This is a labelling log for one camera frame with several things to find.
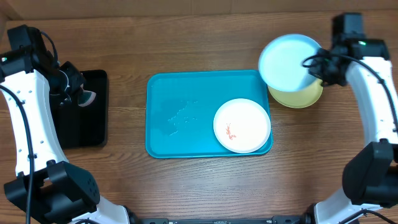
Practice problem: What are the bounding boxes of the green and white sponge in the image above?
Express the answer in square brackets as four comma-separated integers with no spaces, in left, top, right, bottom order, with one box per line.
[78,90,96,107]

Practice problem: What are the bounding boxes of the yellow-green plate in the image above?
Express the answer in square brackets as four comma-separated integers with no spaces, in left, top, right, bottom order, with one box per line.
[268,79,323,109]

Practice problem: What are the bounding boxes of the light blue plate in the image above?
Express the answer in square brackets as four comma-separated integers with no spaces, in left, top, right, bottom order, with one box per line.
[258,34,321,92]

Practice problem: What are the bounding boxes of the white plate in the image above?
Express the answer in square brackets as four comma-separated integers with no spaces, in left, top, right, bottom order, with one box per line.
[213,98,271,154]

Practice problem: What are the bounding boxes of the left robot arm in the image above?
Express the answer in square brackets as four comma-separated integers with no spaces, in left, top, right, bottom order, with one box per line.
[1,25,139,223]

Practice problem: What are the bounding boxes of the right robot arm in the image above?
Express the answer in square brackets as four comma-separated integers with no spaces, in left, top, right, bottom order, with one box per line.
[292,12,397,223]

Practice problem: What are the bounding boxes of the black rectangular tray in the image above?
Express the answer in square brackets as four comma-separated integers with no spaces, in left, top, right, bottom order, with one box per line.
[52,70,109,149]

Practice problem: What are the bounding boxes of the teal plastic serving tray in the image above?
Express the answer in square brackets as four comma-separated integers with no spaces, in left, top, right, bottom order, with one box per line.
[145,70,270,159]

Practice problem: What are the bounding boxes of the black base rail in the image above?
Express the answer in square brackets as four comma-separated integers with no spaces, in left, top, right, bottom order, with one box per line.
[139,215,312,224]

